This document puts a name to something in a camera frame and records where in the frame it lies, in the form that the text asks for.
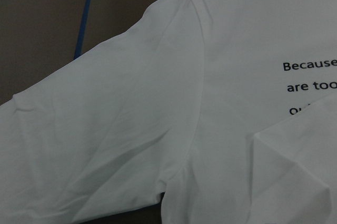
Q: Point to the white long-sleeve printed shirt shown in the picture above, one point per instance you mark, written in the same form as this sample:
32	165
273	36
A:
223	111

